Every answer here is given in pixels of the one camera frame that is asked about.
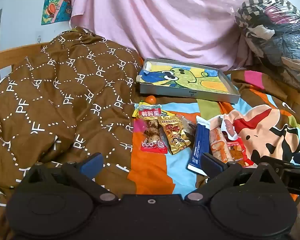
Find colourful printed blanket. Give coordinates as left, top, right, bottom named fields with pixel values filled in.
left=127, top=69, right=300, bottom=196

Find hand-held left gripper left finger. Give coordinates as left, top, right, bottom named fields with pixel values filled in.
left=22, top=153, right=119, bottom=204

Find wall poster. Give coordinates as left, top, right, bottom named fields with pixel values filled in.
left=41, top=0, right=73, bottom=26

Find grey shallow box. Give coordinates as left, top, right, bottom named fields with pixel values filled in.
left=136, top=58, right=241, bottom=105

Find gold snack packet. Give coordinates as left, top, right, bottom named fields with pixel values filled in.
left=158, top=115, right=192, bottom=155

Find white pink sausage packet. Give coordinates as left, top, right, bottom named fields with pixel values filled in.
left=219, top=114, right=243, bottom=141

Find clear bag of clothes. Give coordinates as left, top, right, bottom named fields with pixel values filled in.
left=230, top=0, right=300, bottom=88

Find red spicy snack packet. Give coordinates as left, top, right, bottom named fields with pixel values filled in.
left=226, top=141, right=254, bottom=168

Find red quail egg packet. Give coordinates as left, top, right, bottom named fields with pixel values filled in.
left=137, top=104, right=168, bottom=154

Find pink cloth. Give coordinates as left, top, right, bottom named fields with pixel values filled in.
left=70, top=0, right=288, bottom=72

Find yellow snack packet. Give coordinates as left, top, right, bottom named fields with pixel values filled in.
left=132, top=102, right=174, bottom=120

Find brown patterned quilt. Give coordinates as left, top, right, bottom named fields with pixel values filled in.
left=0, top=26, right=145, bottom=240

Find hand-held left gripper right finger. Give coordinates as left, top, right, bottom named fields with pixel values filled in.
left=184, top=152, right=283, bottom=204

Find clear dark meat packet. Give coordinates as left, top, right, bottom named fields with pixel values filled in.
left=181, top=119, right=197, bottom=143

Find orange sausage packet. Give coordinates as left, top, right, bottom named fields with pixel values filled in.
left=209, top=127, right=234, bottom=162

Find blue white packet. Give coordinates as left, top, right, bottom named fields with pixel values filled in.
left=187, top=116, right=211, bottom=176

